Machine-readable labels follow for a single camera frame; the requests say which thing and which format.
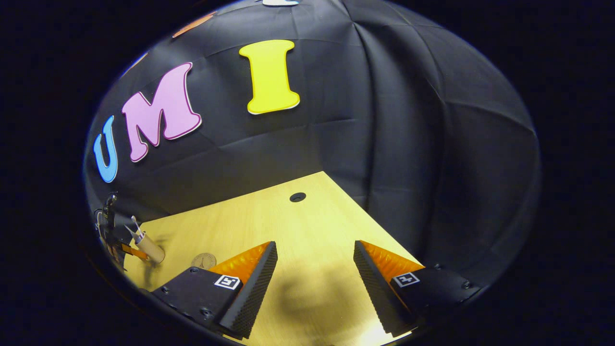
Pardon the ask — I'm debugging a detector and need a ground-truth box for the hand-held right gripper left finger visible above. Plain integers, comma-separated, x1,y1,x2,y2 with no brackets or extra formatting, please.
152,241,278,339

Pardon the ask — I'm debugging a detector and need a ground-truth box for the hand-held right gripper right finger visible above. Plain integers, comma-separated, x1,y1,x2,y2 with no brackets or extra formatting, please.
353,240,482,338

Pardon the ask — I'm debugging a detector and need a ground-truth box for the beige cup with handle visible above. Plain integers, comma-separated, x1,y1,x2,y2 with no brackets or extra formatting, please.
135,233,166,264

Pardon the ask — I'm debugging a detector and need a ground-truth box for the round wooden coaster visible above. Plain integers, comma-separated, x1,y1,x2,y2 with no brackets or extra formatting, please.
191,253,217,270

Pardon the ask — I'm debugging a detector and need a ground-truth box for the wooden desktop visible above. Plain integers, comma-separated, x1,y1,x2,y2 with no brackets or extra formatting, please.
124,171,423,346

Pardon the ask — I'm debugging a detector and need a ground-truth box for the black backdrop cloth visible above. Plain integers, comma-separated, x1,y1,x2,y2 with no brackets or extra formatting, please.
83,0,542,289

